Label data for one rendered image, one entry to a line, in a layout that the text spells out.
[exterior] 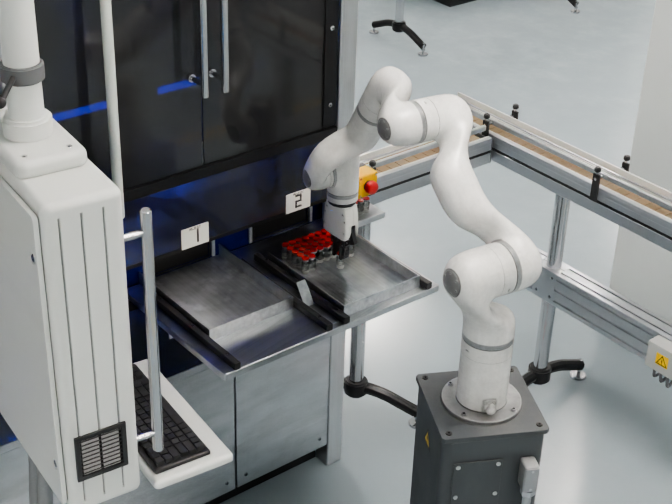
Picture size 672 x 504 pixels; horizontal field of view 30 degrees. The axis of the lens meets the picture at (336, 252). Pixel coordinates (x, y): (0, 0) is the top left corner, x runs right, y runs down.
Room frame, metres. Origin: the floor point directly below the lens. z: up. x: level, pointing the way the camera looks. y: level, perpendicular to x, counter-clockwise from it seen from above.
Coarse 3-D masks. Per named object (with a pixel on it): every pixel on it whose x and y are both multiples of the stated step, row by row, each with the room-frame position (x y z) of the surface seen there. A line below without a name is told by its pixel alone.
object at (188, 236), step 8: (200, 224) 2.87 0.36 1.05; (208, 224) 2.89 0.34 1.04; (184, 232) 2.84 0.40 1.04; (192, 232) 2.86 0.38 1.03; (200, 232) 2.87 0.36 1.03; (208, 232) 2.89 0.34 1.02; (184, 240) 2.84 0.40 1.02; (192, 240) 2.86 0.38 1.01; (200, 240) 2.87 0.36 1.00; (208, 240) 2.89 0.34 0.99; (184, 248) 2.84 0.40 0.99
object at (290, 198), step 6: (294, 192) 3.07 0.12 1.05; (300, 192) 3.08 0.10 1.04; (306, 192) 3.10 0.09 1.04; (288, 198) 3.06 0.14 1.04; (294, 198) 3.07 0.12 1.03; (306, 198) 3.10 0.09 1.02; (288, 204) 3.06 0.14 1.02; (294, 204) 3.07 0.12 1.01; (306, 204) 3.10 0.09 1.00; (288, 210) 3.06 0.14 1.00; (294, 210) 3.07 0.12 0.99
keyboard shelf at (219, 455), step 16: (144, 368) 2.56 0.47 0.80; (176, 400) 2.44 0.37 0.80; (192, 416) 2.38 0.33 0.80; (208, 432) 2.32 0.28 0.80; (208, 448) 2.26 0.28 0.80; (224, 448) 2.26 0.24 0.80; (144, 464) 2.20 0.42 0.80; (192, 464) 2.20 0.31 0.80; (208, 464) 2.21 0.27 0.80; (160, 480) 2.14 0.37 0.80; (176, 480) 2.16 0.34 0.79
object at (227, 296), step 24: (192, 264) 2.95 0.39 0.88; (216, 264) 2.95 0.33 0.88; (240, 264) 2.93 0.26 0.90; (168, 288) 2.82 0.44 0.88; (192, 288) 2.82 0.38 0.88; (216, 288) 2.83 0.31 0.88; (240, 288) 2.83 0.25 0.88; (264, 288) 2.84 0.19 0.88; (192, 312) 2.71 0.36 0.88; (216, 312) 2.71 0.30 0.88; (240, 312) 2.72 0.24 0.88; (264, 312) 2.69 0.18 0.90; (216, 336) 2.59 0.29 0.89
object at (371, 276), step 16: (272, 256) 2.96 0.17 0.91; (368, 256) 3.02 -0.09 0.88; (384, 256) 2.98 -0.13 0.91; (288, 272) 2.90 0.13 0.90; (320, 272) 2.93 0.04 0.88; (336, 272) 2.93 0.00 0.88; (352, 272) 2.93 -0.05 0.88; (368, 272) 2.94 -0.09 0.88; (384, 272) 2.94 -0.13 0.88; (400, 272) 2.93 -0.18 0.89; (320, 288) 2.79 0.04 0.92; (336, 288) 2.85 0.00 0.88; (352, 288) 2.85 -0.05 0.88; (368, 288) 2.85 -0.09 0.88; (384, 288) 2.86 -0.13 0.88; (400, 288) 2.83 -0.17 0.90; (336, 304) 2.74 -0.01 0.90; (352, 304) 2.73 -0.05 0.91; (368, 304) 2.76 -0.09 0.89
